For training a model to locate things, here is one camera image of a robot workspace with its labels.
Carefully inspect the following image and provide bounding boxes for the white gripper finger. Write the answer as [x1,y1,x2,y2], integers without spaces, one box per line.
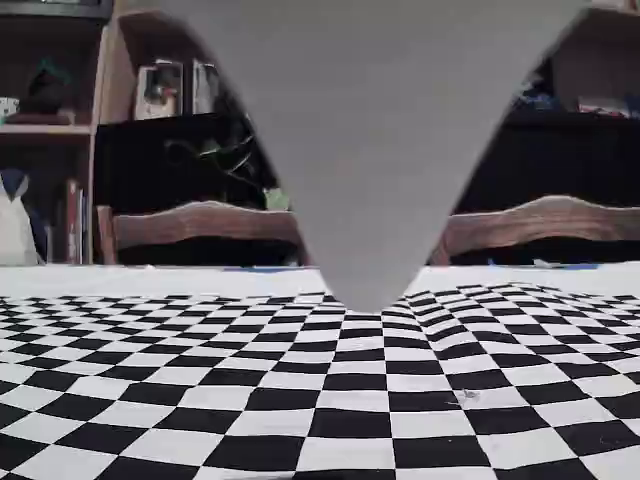
[114,0,594,314]

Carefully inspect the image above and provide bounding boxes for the flat red white box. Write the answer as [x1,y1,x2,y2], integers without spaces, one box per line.
[577,94,640,119]

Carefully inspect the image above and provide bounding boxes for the green leafy plant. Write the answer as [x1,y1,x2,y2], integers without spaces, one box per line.
[164,132,292,212]

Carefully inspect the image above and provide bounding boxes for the small framed photo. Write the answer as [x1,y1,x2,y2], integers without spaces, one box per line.
[192,59,222,117]
[134,59,184,121]

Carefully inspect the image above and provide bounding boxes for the brown wooden chair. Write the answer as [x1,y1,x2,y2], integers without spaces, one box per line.
[429,194,640,266]

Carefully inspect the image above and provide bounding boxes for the wooden chair back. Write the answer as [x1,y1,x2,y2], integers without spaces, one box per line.
[96,199,309,266]

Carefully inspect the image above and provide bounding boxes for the black sideboard cabinet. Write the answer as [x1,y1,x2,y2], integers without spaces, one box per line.
[94,107,640,266]

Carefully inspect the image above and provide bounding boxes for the white checkerboard paper mat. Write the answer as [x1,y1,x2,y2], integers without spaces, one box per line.
[0,263,640,480]

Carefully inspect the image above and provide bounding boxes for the upright books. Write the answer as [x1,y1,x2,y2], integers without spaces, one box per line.
[64,178,94,265]

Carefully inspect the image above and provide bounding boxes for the dark figurine with green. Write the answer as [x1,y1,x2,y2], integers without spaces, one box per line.
[22,57,76,117]

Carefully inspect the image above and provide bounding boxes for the white and blue bag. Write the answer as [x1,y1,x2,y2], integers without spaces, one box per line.
[0,168,47,266]

